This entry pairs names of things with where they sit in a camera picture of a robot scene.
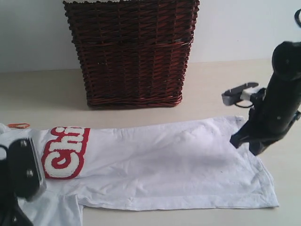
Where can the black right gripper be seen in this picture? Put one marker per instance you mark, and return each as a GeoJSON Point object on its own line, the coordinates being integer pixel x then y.
{"type": "Point", "coordinates": [274, 112]}

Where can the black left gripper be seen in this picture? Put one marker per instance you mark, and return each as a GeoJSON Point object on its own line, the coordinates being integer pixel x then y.
{"type": "Point", "coordinates": [10, 211]}

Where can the white t-shirt red lettering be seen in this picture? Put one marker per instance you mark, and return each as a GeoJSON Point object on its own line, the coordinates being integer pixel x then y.
{"type": "Point", "coordinates": [174, 166]}

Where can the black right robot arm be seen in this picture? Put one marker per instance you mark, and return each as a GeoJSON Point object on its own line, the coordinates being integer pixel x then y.
{"type": "Point", "coordinates": [286, 64]}

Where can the dark brown wicker basket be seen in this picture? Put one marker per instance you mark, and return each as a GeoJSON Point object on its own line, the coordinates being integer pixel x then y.
{"type": "Point", "coordinates": [133, 53]}

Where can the orange clothing tag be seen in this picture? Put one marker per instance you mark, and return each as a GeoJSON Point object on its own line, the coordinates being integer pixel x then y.
{"type": "Point", "coordinates": [19, 125]}

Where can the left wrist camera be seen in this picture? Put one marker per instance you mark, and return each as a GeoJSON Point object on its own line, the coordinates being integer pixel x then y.
{"type": "Point", "coordinates": [25, 171]}

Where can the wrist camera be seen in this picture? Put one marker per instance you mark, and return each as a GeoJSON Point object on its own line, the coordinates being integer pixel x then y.
{"type": "Point", "coordinates": [25, 171]}
{"type": "Point", "coordinates": [244, 96]}

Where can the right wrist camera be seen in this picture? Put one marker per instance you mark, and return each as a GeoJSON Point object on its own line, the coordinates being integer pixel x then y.
{"type": "Point", "coordinates": [244, 96]}

